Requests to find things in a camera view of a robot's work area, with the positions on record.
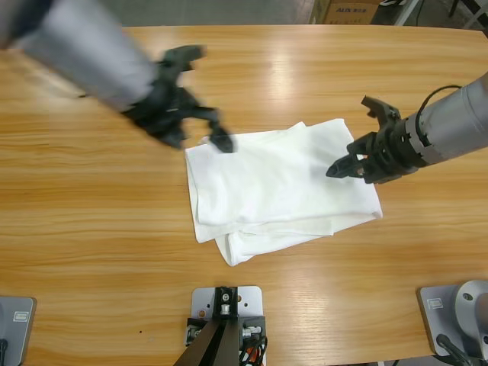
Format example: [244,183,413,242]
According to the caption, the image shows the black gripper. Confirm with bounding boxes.
[326,114,429,185]
[120,70,236,155]

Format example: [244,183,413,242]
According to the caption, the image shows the white t-shirt with black logo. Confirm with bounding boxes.
[185,117,384,268]

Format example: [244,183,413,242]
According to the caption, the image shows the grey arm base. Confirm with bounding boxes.
[415,280,488,359]
[0,295,38,366]

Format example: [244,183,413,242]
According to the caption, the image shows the cardboard box with blue print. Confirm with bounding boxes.
[323,0,379,24]

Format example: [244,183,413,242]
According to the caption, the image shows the white table leg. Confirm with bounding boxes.
[463,0,487,31]
[393,0,420,27]

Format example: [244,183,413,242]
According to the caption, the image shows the black clamp with bolt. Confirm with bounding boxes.
[184,315,210,347]
[238,314,268,348]

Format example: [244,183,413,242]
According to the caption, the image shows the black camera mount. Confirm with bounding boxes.
[156,44,209,75]
[360,95,402,129]

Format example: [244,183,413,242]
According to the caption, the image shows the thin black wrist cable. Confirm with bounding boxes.
[417,84,465,117]

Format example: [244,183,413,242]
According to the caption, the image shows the black bracket with silver bolt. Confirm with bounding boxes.
[212,286,240,321]

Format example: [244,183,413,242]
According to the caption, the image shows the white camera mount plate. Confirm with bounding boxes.
[190,285,266,320]

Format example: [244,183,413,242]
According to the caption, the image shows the dark camera post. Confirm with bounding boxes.
[173,319,245,366]

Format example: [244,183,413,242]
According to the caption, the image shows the black cable at post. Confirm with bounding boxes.
[252,335,272,366]

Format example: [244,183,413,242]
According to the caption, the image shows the orange cable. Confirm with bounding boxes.
[239,344,261,362]

